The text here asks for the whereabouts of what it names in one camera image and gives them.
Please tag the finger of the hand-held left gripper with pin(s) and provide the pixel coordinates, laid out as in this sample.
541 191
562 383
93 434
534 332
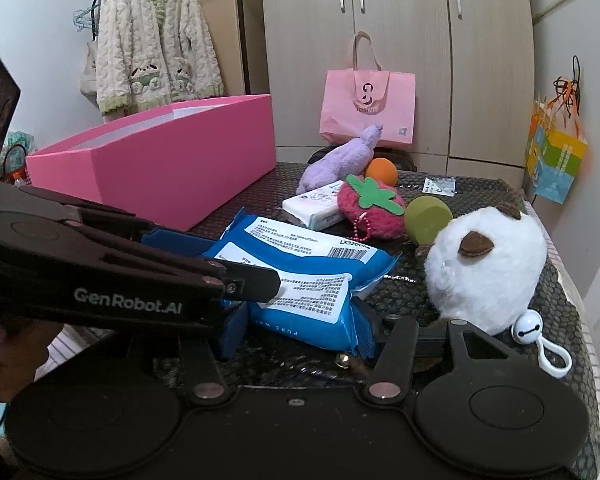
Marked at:
180 242
255 285

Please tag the orange ball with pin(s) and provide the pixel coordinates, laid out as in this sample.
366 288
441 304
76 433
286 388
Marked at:
382 171

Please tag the pink shopping bag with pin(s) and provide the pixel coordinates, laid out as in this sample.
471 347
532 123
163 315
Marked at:
365 105

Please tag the white tote bag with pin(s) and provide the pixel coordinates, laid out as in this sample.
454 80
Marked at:
89 77

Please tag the black and orange ribbons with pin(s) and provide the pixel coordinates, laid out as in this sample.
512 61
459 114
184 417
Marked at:
570 90

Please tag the purple plush toy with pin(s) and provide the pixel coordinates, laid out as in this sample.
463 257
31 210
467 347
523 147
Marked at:
340 160

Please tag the green patterned packet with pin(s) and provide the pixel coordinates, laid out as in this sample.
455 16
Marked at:
19 141

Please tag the light blue clothes hangers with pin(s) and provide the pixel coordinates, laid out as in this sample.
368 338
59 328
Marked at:
86 16

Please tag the pink cardboard box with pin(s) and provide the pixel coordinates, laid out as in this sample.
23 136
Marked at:
155 170

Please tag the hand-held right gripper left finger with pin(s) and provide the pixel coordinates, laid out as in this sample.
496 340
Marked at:
232 332

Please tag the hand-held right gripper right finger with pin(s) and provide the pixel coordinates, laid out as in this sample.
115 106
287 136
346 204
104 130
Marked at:
366 332

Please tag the white tissue pack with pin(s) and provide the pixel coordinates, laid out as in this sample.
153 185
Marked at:
312 205

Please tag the small white sachet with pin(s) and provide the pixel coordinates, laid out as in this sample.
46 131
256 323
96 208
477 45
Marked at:
439 186

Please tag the beige wooden wardrobe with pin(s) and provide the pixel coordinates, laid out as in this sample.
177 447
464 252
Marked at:
405 20

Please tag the green ball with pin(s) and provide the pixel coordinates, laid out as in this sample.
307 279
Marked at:
425 217

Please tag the cream fuzzy cardigan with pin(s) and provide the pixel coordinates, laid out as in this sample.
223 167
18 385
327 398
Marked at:
150 45

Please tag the blue wet wipes pack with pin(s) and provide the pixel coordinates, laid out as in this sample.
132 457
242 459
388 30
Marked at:
305 255

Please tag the black woven table mat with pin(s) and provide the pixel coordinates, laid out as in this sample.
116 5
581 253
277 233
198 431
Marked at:
485 187

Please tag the colourful paper gift bag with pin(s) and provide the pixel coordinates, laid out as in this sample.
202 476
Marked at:
555 160

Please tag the person's left hand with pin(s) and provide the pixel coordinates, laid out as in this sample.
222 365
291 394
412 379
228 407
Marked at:
10 355

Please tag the white round plush toy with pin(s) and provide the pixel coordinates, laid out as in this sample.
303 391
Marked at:
485 280

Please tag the red strawberry plush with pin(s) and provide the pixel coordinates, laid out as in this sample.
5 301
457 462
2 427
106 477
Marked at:
365 220

